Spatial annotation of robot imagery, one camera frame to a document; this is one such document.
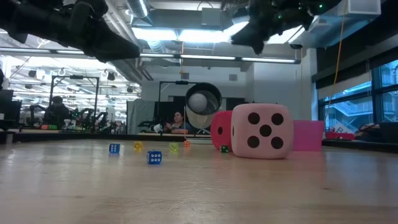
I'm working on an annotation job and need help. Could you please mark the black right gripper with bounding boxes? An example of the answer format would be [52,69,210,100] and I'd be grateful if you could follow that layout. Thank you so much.
[231,0,343,55]

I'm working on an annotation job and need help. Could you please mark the black screen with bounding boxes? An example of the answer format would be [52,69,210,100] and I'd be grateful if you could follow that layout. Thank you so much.
[226,98,246,112]

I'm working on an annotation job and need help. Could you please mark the red translucent plastic bin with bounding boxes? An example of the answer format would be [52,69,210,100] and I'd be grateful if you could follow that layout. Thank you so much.
[292,120,325,152]

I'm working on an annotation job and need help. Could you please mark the white ceiling unit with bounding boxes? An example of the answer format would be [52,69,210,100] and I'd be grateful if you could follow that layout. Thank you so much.
[337,0,382,16]

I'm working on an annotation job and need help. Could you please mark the red box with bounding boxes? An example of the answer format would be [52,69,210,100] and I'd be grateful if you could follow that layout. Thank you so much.
[325,130,355,141]

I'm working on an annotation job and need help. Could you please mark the large red foam die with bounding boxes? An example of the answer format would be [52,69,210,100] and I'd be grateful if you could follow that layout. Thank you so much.
[210,110,234,152]

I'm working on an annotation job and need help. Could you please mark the silver air duct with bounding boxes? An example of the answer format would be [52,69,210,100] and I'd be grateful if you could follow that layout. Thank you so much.
[126,0,150,19]

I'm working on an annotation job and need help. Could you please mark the person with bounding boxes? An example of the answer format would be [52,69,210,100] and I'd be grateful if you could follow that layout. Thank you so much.
[164,111,193,134]
[43,95,71,130]

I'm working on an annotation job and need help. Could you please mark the black frame rig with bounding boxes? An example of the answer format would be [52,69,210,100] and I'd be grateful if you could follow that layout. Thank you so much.
[158,80,200,134]

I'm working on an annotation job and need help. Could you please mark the long light bar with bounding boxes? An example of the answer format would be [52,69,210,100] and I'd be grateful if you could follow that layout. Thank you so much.
[0,46,301,65]

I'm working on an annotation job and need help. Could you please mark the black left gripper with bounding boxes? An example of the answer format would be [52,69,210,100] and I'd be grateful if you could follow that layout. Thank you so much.
[0,0,141,63]

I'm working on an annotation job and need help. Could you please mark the black frame stand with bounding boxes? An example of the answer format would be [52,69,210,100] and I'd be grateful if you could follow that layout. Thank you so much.
[49,74,100,133]

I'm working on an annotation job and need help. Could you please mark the large pink foam die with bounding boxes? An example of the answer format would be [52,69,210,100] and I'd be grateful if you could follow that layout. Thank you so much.
[230,103,295,160]

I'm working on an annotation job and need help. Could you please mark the black monitor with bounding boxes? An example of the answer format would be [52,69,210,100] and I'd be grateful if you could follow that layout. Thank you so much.
[0,90,22,131]

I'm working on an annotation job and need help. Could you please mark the black background robot arms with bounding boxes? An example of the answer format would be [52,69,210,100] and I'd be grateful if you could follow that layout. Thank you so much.
[71,107,109,131]

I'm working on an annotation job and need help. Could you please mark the grey partition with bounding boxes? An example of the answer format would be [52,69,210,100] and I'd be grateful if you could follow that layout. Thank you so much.
[126,99,156,134]

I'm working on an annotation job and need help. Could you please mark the black aluminium table frame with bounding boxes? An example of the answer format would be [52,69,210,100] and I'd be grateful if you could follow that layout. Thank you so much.
[0,129,398,154]

